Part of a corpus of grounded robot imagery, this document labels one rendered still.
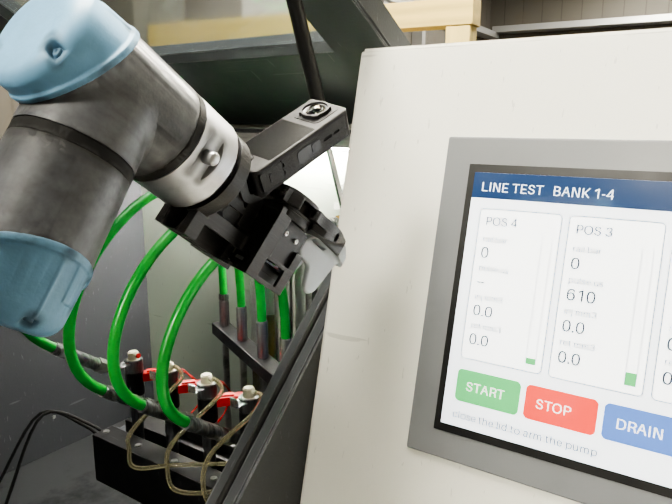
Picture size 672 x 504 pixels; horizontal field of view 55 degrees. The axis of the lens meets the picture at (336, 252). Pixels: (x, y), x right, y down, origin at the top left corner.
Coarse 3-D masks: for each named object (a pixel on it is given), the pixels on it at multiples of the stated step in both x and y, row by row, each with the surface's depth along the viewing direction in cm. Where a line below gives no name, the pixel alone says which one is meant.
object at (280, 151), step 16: (304, 112) 54; (320, 112) 54; (336, 112) 54; (272, 128) 54; (288, 128) 53; (304, 128) 53; (320, 128) 53; (336, 128) 54; (256, 144) 52; (272, 144) 52; (288, 144) 51; (304, 144) 52; (320, 144) 53; (256, 160) 50; (272, 160) 50; (288, 160) 51; (304, 160) 52; (256, 176) 49; (272, 176) 50; (288, 176) 52; (256, 192) 50
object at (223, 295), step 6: (222, 270) 113; (222, 276) 113; (222, 282) 113; (222, 288) 114; (222, 294) 114; (228, 294) 114; (222, 300) 114; (30, 336) 85; (36, 342) 86; (42, 342) 86; (48, 342) 87; (42, 348) 87; (48, 348) 87; (54, 348) 88
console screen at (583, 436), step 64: (448, 192) 71; (512, 192) 67; (576, 192) 63; (640, 192) 60; (448, 256) 70; (512, 256) 66; (576, 256) 63; (640, 256) 60; (448, 320) 70; (512, 320) 66; (576, 320) 62; (640, 320) 59; (448, 384) 69; (512, 384) 65; (576, 384) 62; (640, 384) 59; (448, 448) 69; (512, 448) 65; (576, 448) 61; (640, 448) 58
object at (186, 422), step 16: (208, 272) 76; (192, 288) 75; (288, 304) 90; (176, 320) 73; (288, 320) 90; (176, 336) 74; (288, 336) 91; (160, 352) 73; (160, 368) 72; (160, 384) 73; (160, 400) 73; (176, 416) 75; (192, 416) 78; (192, 432) 78; (208, 432) 79; (224, 432) 82
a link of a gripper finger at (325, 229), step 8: (304, 208) 54; (312, 208) 54; (312, 216) 54; (320, 216) 53; (312, 224) 55; (320, 224) 54; (328, 224) 55; (312, 232) 55; (320, 232) 54; (328, 232) 55; (336, 232) 56; (328, 240) 55; (336, 240) 56; (344, 240) 59; (336, 248) 59
